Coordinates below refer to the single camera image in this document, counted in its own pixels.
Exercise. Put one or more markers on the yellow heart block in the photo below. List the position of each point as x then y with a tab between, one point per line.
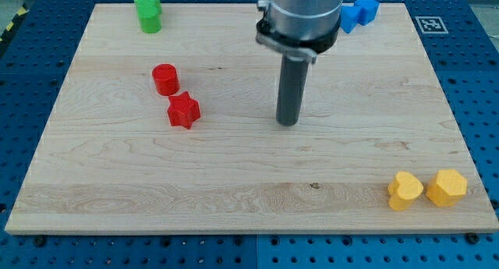
404	189

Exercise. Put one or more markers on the blue angular block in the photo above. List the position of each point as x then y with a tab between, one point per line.
350	15

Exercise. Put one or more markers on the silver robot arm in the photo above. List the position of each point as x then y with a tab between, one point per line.
301	29

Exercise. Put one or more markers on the yellow hexagon block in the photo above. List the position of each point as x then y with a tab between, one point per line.
446	188

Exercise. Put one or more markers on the red star block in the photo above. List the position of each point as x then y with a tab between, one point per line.
183	110

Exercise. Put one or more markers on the white fiducial marker tag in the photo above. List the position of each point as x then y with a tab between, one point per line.
431	25

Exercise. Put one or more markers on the blue cube block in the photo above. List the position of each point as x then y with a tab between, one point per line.
368	10

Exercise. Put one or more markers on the green star block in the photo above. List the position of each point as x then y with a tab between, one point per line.
148	1

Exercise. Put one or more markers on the green cylinder block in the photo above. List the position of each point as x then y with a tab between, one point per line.
149	18

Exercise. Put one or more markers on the red cylinder block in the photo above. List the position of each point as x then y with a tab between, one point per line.
166	79

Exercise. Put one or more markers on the wooden board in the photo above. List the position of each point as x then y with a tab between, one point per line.
110	163

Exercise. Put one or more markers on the black yellow hazard tape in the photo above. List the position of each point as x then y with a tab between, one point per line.
12	27

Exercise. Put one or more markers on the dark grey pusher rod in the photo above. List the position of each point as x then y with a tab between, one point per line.
290	90

